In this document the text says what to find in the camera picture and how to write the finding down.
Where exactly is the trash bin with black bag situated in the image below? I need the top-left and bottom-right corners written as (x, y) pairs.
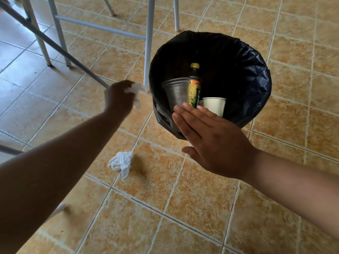
top-left (149, 30), bottom-right (272, 141)

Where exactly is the grey metal pole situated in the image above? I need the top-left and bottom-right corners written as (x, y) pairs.
top-left (0, 0), bottom-right (110, 89)
top-left (0, 144), bottom-right (25, 156)

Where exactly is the white paper cup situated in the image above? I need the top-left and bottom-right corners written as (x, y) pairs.
top-left (202, 97), bottom-right (227, 117)

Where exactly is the white metal furniture leg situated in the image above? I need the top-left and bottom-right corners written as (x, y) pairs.
top-left (20, 0), bottom-right (53, 67)

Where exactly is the person's left forearm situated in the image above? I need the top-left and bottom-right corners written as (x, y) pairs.
top-left (0, 108), bottom-right (133, 254)

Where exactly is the person's right hand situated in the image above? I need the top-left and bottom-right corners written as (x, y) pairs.
top-left (172, 103), bottom-right (259, 182)

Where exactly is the clear plastic cup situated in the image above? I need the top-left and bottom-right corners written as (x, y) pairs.
top-left (162, 78), bottom-right (191, 108)

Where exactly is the person's right forearm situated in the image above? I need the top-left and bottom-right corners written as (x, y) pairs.
top-left (243, 148), bottom-right (339, 239)

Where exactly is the white tissue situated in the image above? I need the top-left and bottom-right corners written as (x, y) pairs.
top-left (107, 151), bottom-right (134, 180)
top-left (124, 82), bottom-right (145, 109)

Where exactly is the person's left hand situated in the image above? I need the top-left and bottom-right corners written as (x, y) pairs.
top-left (104, 80), bottom-right (137, 114)

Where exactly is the white metal stool frame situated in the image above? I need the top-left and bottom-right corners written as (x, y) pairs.
top-left (47, 0), bottom-right (181, 93)

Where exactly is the dark bottle with yellow cap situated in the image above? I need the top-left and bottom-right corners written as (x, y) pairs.
top-left (188, 63), bottom-right (202, 109)

